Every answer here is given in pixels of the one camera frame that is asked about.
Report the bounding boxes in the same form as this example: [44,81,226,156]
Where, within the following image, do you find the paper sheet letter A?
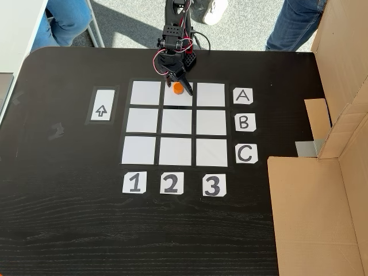
[232,87,254,105]

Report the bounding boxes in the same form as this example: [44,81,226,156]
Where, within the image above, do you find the white nine-square grid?
[119,79,234,169]

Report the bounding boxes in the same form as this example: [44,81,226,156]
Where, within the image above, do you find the brown cardboard screen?
[267,0,368,276]

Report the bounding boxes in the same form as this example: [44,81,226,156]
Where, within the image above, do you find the paper sheet letter B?
[235,113,257,132]

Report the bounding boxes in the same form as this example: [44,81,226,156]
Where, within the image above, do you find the person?
[264,0,327,52]
[30,0,93,48]

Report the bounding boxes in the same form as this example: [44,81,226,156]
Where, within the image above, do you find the white arrow paper sheet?
[90,89,116,121]

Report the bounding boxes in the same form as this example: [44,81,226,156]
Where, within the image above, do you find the white side table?
[0,0,49,124]

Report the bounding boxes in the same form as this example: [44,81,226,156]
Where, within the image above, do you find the black power cable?
[193,30,213,52]

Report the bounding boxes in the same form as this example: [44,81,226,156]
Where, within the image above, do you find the paper sheet number 1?
[122,171,147,194]

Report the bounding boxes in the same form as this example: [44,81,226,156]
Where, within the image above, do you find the grey metal furniture leg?
[85,0,106,48]

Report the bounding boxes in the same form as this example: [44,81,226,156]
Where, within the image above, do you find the paper sheet number 2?
[159,171,185,196]

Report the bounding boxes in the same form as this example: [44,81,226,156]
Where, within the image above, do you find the paper sheet letter C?
[235,144,259,164]

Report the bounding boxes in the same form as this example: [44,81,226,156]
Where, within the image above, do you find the red white servo cable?
[152,0,194,77]

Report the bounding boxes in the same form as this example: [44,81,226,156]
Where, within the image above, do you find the person's white shoe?
[202,0,229,25]

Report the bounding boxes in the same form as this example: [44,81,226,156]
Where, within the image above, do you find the paper sheet number 3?
[202,174,227,197]

